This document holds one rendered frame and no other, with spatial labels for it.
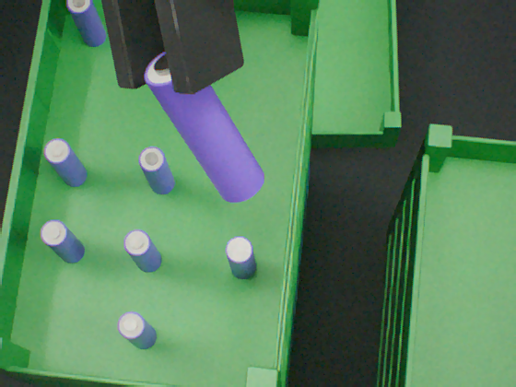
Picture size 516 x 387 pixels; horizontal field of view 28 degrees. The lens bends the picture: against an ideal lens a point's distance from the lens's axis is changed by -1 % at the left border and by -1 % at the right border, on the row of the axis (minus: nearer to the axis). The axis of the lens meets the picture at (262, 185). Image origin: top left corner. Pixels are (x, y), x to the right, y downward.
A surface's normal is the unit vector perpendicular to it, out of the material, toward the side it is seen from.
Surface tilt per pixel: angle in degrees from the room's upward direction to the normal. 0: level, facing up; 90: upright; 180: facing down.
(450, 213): 0
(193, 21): 59
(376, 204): 0
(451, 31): 0
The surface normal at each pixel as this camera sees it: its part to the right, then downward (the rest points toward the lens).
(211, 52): 0.80, 0.11
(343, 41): -0.03, -0.25
